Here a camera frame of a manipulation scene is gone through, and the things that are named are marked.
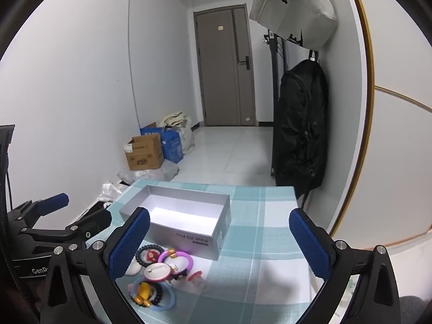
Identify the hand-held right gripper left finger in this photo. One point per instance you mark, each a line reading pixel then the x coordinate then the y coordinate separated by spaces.
pixel 130 243

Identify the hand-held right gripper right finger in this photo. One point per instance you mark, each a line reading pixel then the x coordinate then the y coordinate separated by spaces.
pixel 308 243

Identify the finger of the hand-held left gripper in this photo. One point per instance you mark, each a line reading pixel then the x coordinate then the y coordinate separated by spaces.
pixel 54 200
pixel 94 221

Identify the round white badge red rim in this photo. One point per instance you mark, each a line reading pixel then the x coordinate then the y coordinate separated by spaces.
pixel 157 271

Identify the grey cardboard box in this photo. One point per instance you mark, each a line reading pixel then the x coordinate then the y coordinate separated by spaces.
pixel 189 236

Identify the red ruffled hair clip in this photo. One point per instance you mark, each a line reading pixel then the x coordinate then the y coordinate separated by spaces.
pixel 195 277

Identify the crumpled clear plastic bag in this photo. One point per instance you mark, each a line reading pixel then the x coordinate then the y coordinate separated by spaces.
pixel 109 190
pixel 152 173

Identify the teal plaid tablecloth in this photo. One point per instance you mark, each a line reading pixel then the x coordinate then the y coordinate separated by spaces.
pixel 256 229

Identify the brown cardboard box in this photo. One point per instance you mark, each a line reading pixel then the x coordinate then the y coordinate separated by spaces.
pixel 143 155

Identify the blue carton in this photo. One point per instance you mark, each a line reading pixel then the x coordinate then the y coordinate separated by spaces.
pixel 148 131
pixel 172 146

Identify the black backpack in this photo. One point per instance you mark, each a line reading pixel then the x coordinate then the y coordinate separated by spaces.
pixel 300 125

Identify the white plastic sack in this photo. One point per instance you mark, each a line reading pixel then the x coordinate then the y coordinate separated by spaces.
pixel 187 138

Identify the beige cloth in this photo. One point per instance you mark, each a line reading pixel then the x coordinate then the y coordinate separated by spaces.
pixel 175 118

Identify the white gold-trimmed panel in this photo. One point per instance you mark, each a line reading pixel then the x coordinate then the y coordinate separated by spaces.
pixel 398 141

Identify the black metal rack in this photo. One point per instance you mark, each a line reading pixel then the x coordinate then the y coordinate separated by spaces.
pixel 275 74

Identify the brown door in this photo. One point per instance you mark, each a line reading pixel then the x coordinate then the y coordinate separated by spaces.
pixel 219 74

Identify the white tote bag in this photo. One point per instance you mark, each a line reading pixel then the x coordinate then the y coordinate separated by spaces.
pixel 293 6

